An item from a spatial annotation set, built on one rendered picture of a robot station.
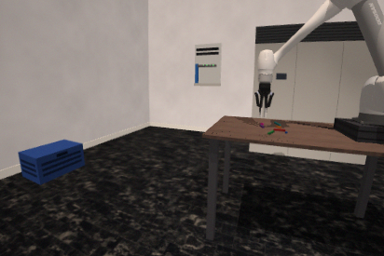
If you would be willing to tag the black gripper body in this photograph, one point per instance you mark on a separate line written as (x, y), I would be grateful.
(264, 87)

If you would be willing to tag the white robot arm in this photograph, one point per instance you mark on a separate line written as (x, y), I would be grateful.
(370, 19)

